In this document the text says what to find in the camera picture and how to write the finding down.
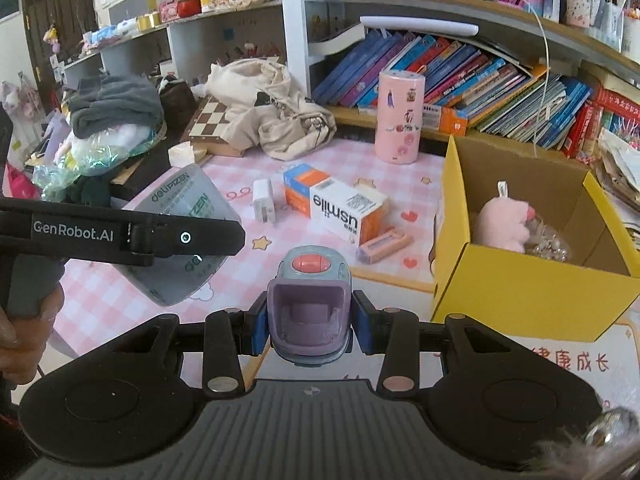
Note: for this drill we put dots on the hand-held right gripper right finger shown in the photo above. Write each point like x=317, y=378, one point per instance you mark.
x=362, y=327

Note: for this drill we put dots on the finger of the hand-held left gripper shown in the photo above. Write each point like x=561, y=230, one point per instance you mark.
x=222, y=237

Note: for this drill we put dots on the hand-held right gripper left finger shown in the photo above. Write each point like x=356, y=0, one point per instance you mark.
x=257, y=330

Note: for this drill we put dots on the purple toy car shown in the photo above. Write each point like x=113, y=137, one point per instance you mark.
x=307, y=310

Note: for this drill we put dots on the white charger cube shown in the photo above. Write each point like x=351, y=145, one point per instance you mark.
x=264, y=202

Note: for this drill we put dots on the grey tape roll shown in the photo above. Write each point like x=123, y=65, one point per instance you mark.
x=170, y=187

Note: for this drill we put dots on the yellow cardboard box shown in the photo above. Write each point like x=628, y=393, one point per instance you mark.
x=510, y=295

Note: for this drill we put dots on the pink plush pig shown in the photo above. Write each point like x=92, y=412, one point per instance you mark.
x=500, y=222

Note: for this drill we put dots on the pink checkered desktop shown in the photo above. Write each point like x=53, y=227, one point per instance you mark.
x=230, y=260

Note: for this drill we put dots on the person's left hand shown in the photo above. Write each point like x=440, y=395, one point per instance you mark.
x=30, y=350

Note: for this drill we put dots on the iridescent plastic bag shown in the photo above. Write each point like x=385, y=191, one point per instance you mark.
x=95, y=160

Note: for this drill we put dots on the pink eraser case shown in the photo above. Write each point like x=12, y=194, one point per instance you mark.
x=382, y=246

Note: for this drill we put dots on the wooden chessboard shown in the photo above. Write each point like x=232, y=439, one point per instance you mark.
x=210, y=120

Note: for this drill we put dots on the orange and white carton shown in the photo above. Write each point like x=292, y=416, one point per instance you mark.
x=335, y=200

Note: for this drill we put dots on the grey folded cloth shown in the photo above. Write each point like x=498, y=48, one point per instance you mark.
x=115, y=105

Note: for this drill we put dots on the beige cloth bag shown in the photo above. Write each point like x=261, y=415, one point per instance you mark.
x=270, y=105

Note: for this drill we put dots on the dark brown bag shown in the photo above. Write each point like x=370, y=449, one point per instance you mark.
x=177, y=102

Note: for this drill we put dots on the pink cylinder with stickers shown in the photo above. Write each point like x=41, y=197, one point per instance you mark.
x=400, y=115

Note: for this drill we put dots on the dark wooden door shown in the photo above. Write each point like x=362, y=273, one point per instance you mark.
x=57, y=15

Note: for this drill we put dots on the gold tape rolls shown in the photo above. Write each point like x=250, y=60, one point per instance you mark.
x=149, y=21

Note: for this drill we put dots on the small orange box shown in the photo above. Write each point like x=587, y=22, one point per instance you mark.
x=447, y=120

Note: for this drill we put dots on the pink tin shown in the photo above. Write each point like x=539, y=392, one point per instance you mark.
x=168, y=11

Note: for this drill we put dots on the fuzzy grey object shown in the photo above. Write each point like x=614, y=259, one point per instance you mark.
x=585, y=447

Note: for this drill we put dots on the row of colourful books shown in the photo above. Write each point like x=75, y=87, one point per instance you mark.
x=480, y=80

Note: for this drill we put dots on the white desk lamp bar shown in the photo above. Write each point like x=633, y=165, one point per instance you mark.
x=420, y=26

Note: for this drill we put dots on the pile of papers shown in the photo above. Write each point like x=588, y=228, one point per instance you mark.
x=622, y=170

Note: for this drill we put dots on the white storage box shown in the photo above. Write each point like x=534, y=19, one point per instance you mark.
x=631, y=32

